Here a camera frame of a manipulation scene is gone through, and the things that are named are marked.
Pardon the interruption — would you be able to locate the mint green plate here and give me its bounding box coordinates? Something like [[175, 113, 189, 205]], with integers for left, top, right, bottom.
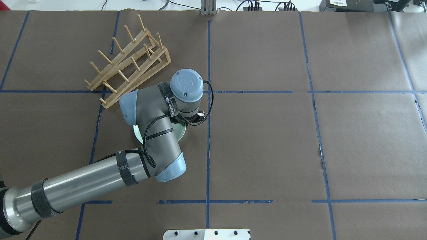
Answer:
[[133, 123, 186, 143]]

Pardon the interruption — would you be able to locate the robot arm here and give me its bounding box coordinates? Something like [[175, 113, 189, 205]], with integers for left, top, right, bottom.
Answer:
[[1, 69, 211, 239]]

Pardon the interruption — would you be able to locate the wooden plate rack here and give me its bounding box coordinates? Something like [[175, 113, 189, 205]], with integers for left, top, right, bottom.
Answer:
[[84, 14, 172, 108]]

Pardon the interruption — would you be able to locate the orange black power strip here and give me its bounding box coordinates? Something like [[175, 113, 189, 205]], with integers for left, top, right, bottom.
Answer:
[[243, 1, 262, 12]]

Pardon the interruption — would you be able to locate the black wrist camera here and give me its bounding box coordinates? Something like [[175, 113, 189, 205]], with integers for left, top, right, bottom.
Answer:
[[195, 111, 206, 122]]

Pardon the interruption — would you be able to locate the aluminium frame post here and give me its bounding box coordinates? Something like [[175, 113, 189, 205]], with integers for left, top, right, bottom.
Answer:
[[200, 0, 218, 16]]

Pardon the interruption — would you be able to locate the white camera mast with base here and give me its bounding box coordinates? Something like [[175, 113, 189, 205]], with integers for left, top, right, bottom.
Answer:
[[163, 228, 251, 240]]

